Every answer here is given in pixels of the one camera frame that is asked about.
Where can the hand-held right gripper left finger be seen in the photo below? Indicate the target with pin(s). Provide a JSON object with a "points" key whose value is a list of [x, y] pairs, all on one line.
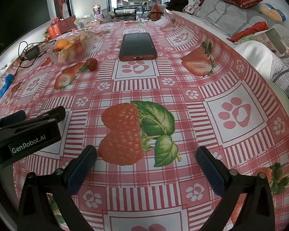
{"points": [[83, 170]]}

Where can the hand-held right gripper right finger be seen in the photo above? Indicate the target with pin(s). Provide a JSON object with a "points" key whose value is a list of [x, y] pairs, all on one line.
{"points": [[210, 170]]}

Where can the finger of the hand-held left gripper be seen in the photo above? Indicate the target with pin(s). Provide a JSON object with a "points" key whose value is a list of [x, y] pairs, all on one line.
{"points": [[55, 114], [12, 118]]}

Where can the red strawberry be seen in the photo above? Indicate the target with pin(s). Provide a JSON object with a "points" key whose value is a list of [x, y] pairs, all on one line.
{"points": [[92, 64]]}

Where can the clear glass bowl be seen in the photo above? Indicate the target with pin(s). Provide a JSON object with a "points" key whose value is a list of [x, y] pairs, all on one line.
{"points": [[88, 42]]}

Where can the blue cloth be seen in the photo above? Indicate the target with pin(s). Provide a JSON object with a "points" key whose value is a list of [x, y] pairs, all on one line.
{"points": [[6, 84]]}

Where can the husked physalis fruit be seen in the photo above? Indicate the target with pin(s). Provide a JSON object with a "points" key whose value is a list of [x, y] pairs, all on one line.
{"points": [[62, 55], [78, 37]]}

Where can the black power adapter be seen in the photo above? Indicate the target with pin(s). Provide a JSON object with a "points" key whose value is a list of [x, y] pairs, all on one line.
{"points": [[32, 52]]}

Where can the round red fruit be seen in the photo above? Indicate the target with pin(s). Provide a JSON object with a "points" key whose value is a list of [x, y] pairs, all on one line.
{"points": [[77, 50]]}

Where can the mandarin orange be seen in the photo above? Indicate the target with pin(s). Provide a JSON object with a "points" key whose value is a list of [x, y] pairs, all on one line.
{"points": [[68, 46], [61, 44]]}

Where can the small red box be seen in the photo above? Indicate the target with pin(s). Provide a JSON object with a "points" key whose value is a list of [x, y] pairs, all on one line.
{"points": [[55, 30]]}

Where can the red checked strawberry print tablecloth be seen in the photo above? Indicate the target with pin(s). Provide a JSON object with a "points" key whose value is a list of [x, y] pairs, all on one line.
{"points": [[173, 93]]}

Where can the dark red box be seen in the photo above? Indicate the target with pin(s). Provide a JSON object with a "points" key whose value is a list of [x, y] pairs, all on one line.
{"points": [[67, 24]]}

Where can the pink flowers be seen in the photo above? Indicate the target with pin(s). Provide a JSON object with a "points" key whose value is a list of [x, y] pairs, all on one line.
{"points": [[54, 19]]}

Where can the pile of assorted packets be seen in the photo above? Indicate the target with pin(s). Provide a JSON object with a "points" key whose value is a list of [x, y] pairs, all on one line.
{"points": [[86, 20]]}

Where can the black television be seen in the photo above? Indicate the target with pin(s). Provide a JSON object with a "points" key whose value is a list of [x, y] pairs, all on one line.
{"points": [[19, 12]]}

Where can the red cased smartphone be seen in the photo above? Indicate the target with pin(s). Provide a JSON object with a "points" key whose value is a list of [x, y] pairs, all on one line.
{"points": [[137, 44]]}

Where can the white striped blanket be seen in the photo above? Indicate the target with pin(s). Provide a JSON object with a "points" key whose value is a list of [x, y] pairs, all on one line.
{"points": [[262, 57]]}

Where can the white dining table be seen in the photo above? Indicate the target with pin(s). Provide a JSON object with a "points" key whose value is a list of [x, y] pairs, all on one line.
{"points": [[137, 1]]}

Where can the red triangular bag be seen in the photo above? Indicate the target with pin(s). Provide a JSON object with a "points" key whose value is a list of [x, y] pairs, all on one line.
{"points": [[155, 12]]}

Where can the red flat packet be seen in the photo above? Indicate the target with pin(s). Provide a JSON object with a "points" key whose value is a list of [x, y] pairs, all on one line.
{"points": [[250, 32]]}

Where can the grey patterned sofa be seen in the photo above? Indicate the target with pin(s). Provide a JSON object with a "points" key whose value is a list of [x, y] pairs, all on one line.
{"points": [[214, 14]]}

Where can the white red printed cloth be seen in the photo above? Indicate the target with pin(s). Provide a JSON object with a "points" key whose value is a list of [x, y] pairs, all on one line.
{"points": [[192, 6]]}

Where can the black clothing heap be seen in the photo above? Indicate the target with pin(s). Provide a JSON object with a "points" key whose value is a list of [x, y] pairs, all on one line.
{"points": [[178, 2]]}

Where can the yellow blue plush toy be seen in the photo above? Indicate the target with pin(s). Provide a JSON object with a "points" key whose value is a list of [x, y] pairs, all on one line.
{"points": [[272, 10]]}

